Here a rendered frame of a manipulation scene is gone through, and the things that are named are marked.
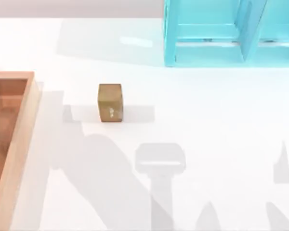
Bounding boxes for brown wooden block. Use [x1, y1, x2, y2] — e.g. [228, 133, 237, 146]
[97, 83, 124, 123]

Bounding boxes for light blue rack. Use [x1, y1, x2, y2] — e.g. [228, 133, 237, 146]
[163, 0, 289, 68]

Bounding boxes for shallow salmon-coloured box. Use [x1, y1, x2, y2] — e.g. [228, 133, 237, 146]
[0, 71, 42, 231]

